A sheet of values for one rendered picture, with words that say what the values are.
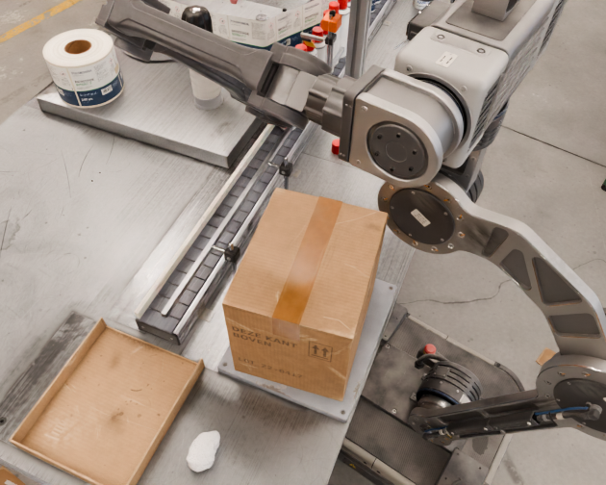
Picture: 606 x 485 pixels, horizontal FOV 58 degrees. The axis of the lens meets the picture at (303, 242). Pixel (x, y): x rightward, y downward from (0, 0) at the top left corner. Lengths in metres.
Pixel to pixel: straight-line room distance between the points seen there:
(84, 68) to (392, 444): 1.44
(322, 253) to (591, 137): 2.52
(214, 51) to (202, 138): 0.76
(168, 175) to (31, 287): 0.47
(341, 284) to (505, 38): 0.48
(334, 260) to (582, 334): 0.50
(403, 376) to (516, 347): 0.62
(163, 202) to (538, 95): 2.53
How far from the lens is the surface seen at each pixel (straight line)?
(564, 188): 3.02
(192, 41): 0.94
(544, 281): 1.12
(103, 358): 1.32
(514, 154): 3.11
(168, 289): 1.32
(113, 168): 1.70
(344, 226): 1.09
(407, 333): 1.99
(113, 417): 1.25
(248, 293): 0.99
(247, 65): 0.88
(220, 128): 1.68
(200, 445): 1.16
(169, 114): 1.76
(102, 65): 1.79
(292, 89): 0.82
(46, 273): 1.50
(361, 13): 1.53
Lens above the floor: 1.95
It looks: 51 degrees down
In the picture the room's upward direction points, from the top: 1 degrees clockwise
